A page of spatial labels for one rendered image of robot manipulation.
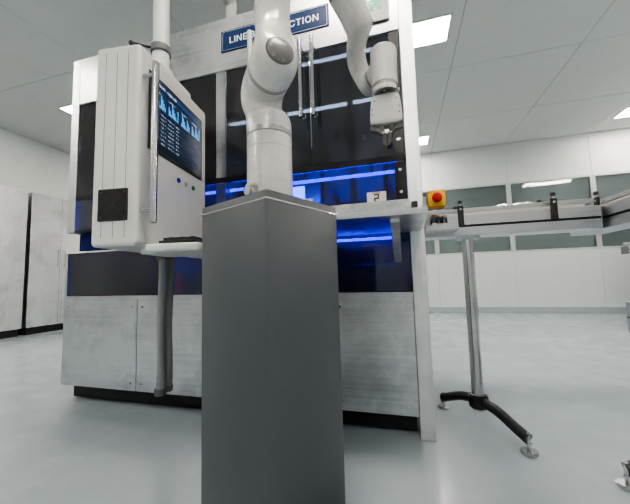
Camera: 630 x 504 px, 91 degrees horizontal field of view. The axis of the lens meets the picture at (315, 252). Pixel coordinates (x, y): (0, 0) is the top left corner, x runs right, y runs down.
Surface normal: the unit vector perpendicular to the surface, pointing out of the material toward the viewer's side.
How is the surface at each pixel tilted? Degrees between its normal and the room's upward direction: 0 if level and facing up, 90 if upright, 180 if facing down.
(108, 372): 90
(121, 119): 90
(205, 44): 90
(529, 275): 90
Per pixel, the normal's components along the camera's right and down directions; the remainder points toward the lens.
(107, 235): -0.14, -0.08
